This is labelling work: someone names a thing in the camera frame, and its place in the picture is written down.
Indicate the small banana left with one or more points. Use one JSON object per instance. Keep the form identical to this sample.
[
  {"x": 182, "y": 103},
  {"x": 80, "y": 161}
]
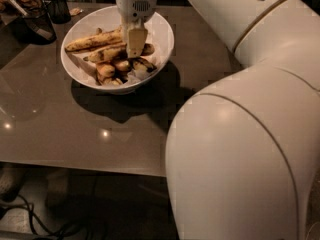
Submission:
[{"x": 105, "y": 70}]

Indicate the small banana right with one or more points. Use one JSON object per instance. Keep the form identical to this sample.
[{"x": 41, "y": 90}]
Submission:
[{"x": 141, "y": 64}]

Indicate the dark glass bowl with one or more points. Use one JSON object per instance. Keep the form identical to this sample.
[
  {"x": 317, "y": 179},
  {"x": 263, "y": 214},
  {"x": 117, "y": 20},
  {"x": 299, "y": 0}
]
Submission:
[{"x": 35, "y": 28}]

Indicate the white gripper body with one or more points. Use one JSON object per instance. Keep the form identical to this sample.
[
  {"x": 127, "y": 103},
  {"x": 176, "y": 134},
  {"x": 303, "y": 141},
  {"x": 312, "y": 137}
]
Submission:
[{"x": 136, "y": 4}]

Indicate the small banana bottom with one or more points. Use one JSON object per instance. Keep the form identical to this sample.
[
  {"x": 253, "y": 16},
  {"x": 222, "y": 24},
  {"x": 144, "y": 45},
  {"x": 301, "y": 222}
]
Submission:
[{"x": 110, "y": 81}]

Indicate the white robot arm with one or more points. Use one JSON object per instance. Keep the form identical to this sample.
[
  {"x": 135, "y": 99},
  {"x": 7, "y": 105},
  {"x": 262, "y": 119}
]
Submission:
[{"x": 242, "y": 153}]

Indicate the long banana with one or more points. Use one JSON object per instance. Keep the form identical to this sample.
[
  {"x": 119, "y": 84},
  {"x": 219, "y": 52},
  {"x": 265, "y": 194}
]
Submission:
[
  {"x": 97, "y": 40},
  {"x": 107, "y": 53}
]

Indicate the small banana middle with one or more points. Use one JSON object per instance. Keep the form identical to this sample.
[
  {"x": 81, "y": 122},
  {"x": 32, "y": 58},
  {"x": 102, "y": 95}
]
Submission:
[{"x": 122, "y": 65}]

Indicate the small wrapper on table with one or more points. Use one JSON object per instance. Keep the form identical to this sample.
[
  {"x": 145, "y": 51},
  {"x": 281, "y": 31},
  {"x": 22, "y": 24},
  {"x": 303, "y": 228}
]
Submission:
[{"x": 75, "y": 11}]

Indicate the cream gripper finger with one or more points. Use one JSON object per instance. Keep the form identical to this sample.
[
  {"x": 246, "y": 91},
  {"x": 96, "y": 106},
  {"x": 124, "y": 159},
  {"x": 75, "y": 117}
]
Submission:
[
  {"x": 136, "y": 38},
  {"x": 125, "y": 30}
]

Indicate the white bowl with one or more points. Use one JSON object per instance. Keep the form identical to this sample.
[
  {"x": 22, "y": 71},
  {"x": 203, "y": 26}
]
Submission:
[{"x": 107, "y": 19}]

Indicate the long top banana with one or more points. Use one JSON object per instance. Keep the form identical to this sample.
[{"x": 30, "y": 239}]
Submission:
[{"x": 97, "y": 40}]

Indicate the black mesh pen cup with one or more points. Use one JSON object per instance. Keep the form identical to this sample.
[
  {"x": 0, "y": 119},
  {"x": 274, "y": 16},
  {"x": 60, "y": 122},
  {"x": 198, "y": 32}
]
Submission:
[{"x": 58, "y": 11}]

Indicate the small banana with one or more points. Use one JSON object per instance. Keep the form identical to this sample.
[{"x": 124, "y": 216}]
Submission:
[
  {"x": 110, "y": 81},
  {"x": 141, "y": 64},
  {"x": 105, "y": 70},
  {"x": 122, "y": 65}
]

